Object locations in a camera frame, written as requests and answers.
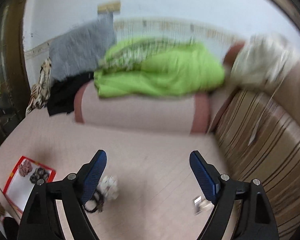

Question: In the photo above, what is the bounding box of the grey furry scrunchie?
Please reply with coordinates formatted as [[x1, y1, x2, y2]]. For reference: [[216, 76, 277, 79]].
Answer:
[[30, 167, 50, 184]]

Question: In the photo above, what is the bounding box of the red white plaid scrunchie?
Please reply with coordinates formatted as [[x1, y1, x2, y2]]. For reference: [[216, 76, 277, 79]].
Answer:
[[18, 159, 33, 177]]

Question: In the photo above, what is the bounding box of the white dotted scrunchie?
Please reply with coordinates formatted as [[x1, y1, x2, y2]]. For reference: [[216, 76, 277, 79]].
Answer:
[[97, 176, 119, 201]]

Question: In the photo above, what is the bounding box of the red shallow box tray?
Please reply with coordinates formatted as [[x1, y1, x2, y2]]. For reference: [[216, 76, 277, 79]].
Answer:
[[3, 156, 56, 214]]

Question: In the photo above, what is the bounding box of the small gold hair clip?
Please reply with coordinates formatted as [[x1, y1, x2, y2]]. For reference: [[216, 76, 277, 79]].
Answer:
[[193, 196, 214, 215]]

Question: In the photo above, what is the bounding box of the pink quilted mattress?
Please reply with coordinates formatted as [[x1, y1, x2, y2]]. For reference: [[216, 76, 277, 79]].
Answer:
[[0, 109, 227, 239]]

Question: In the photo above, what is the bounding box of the black cloth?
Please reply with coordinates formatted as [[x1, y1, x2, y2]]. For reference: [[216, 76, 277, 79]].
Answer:
[[47, 72, 94, 116]]

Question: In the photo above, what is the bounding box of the pink quilted bolster pillow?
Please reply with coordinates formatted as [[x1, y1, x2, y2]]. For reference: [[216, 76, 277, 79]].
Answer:
[[74, 82, 210, 134]]

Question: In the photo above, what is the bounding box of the leaf patterned cloth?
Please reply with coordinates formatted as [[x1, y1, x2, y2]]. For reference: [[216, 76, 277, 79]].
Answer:
[[25, 57, 52, 116]]

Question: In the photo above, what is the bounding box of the cream white garment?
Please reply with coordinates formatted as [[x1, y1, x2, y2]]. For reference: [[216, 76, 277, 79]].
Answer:
[[230, 34, 300, 88]]

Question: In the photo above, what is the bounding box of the grey quilted pillow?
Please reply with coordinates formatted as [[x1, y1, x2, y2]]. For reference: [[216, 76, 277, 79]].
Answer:
[[49, 13, 116, 81]]

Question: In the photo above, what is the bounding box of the lime green blanket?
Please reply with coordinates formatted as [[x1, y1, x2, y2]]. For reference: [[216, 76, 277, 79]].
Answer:
[[94, 37, 225, 98]]

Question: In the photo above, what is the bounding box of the gold wall switch plate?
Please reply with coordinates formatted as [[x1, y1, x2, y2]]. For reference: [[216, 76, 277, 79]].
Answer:
[[97, 1, 121, 14]]

